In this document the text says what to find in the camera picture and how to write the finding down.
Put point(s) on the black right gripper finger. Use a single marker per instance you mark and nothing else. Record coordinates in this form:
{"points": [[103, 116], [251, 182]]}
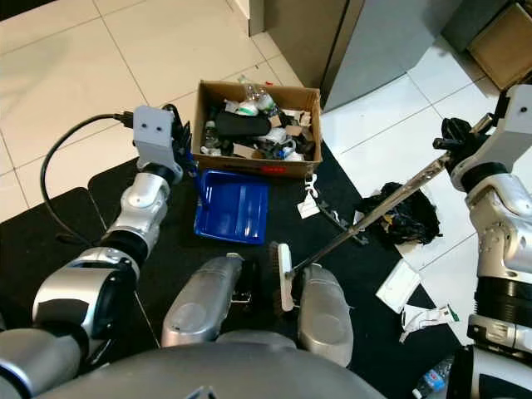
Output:
{"points": [[452, 145], [455, 126]]}

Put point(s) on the blue plastic dustpan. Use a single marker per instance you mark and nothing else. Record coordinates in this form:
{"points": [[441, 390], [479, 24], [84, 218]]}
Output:
{"points": [[231, 206]]}

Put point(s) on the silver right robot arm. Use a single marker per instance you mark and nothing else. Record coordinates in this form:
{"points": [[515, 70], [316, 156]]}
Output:
{"points": [[499, 249]]}

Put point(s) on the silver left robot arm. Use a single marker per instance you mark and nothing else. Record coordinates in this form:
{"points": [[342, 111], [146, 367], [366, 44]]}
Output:
{"points": [[79, 299]]}

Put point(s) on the black floor mat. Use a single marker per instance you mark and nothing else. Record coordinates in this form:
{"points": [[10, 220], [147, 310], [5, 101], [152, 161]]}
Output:
{"points": [[216, 266]]}

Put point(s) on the black oblong rubbish item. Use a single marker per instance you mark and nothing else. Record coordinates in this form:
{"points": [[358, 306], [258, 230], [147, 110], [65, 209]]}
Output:
{"points": [[243, 125]]}

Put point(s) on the crushed clear plastic bottle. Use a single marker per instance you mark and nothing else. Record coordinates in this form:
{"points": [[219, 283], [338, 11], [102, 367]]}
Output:
{"points": [[256, 98]]}

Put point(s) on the crumpled black plastic bag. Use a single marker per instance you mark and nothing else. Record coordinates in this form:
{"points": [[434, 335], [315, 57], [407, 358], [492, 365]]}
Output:
{"points": [[403, 218]]}

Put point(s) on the brown empty cardboard box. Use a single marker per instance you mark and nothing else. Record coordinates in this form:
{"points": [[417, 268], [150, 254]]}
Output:
{"points": [[507, 46]]}

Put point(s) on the grey cabinet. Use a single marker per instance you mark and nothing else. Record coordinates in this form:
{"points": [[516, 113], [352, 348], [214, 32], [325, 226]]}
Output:
{"points": [[382, 41]]}

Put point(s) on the cardboard box of rubbish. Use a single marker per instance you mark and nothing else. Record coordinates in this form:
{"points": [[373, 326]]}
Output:
{"points": [[309, 125]]}

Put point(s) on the thin black plastic strip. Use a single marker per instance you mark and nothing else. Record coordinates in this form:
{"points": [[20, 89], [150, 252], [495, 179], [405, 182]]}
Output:
{"points": [[341, 220]]}

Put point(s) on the small white paper tag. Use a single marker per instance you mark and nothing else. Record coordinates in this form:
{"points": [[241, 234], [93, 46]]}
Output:
{"points": [[309, 206]]}

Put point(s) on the silver left robot leg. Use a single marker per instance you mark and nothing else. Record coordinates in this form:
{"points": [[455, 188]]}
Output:
{"points": [[199, 303]]}

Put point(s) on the silver robot leg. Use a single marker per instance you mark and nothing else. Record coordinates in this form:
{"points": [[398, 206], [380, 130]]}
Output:
{"points": [[199, 303], [324, 316]]}

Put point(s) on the white green crumpled wrapper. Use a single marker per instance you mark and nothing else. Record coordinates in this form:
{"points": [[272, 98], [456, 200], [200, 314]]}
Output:
{"points": [[428, 320]]}

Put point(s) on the silver right robot leg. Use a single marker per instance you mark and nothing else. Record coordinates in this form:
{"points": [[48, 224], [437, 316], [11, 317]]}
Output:
{"points": [[324, 316]]}

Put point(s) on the clear plastic water bottle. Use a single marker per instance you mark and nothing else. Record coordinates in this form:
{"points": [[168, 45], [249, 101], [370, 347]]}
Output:
{"points": [[434, 381]]}

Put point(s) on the grey robot torso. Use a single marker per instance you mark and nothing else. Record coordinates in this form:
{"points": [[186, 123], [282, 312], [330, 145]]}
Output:
{"points": [[216, 378]]}

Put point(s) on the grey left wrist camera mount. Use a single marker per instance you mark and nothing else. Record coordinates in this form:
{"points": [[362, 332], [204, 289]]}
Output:
{"points": [[155, 133]]}

